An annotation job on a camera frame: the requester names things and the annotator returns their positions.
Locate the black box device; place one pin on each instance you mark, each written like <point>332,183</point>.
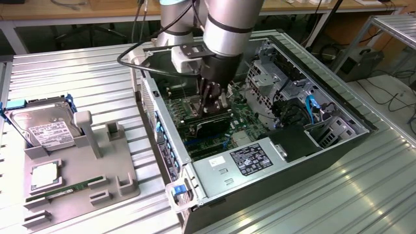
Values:
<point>360,65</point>

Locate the black installed RAM stick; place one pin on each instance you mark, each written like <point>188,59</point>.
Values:
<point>189,120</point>

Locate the green RAM stick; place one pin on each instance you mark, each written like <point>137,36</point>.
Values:
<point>70,189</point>

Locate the grey parts rack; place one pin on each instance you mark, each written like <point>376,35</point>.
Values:
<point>77,165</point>

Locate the silver hard disk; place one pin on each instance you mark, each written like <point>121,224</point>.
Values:
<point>45,122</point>

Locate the wooden desk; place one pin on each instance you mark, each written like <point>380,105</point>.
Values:
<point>97,8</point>

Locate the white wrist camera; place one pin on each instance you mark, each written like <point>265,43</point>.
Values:
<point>181,62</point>

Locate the black plastic air shroud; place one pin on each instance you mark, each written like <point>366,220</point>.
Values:
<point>294,143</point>

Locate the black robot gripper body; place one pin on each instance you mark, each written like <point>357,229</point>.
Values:
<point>224,68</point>

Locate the open black PC case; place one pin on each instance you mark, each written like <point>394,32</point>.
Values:
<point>260,209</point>

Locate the black RAM slots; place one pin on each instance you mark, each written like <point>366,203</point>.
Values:
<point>176,91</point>

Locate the CPU socket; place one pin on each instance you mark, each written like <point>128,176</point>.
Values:
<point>190,104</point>

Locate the black graphics card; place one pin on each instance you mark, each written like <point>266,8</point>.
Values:
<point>210,126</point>

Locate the black expansion slot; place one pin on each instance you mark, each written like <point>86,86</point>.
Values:
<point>208,151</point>

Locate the blue disk caddy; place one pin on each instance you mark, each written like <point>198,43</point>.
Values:
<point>16,104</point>

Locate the grey power supply unit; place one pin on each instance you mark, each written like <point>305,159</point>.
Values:
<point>224,178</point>

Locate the green motherboard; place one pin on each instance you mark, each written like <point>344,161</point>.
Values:
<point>246,114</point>

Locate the metal drive cage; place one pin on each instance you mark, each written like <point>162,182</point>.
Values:
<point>264,78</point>

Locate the silver CPU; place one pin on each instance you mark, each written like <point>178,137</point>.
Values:
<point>45,176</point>

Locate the metal slat table frame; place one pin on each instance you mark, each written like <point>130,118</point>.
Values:
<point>393,26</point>

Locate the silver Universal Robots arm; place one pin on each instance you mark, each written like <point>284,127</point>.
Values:
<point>226,36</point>

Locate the blue expansion slot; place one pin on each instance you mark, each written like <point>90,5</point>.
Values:
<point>190,142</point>

